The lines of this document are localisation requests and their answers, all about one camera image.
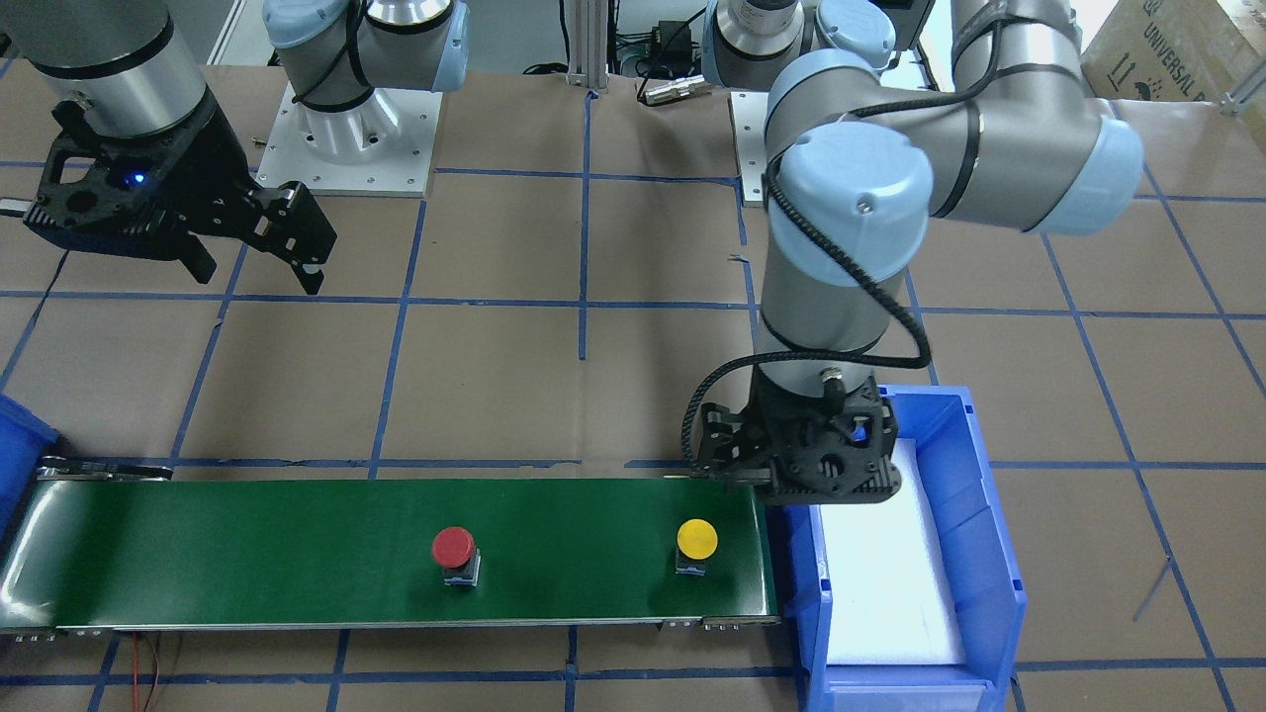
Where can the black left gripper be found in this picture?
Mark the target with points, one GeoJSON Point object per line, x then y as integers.
{"type": "Point", "coordinates": [720, 442]}

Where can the yellow push button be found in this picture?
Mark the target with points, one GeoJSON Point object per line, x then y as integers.
{"type": "Point", "coordinates": [697, 542]}

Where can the green conveyor belt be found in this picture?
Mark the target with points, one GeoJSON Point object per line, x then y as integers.
{"type": "Point", "coordinates": [357, 554]}

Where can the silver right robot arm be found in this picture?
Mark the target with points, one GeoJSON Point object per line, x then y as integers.
{"type": "Point", "coordinates": [135, 75]}

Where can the blue plastic bin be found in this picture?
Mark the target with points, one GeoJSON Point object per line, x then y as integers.
{"type": "Point", "coordinates": [24, 439]}
{"type": "Point", "coordinates": [988, 593]}

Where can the aluminium frame post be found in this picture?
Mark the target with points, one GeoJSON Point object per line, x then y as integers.
{"type": "Point", "coordinates": [587, 25]}

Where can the red push button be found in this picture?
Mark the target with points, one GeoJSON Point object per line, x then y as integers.
{"type": "Point", "coordinates": [457, 555]}

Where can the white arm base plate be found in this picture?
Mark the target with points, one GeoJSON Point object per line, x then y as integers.
{"type": "Point", "coordinates": [381, 149]}
{"type": "Point", "coordinates": [762, 158]}

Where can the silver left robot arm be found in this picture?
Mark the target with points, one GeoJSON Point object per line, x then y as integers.
{"type": "Point", "coordinates": [1014, 144]}

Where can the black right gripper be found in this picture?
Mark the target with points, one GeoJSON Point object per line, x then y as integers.
{"type": "Point", "coordinates": [205, 176]}

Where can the white foam bin liner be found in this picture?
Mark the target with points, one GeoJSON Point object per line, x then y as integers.
{"type": "Point", "coordinates": [892, 603]}

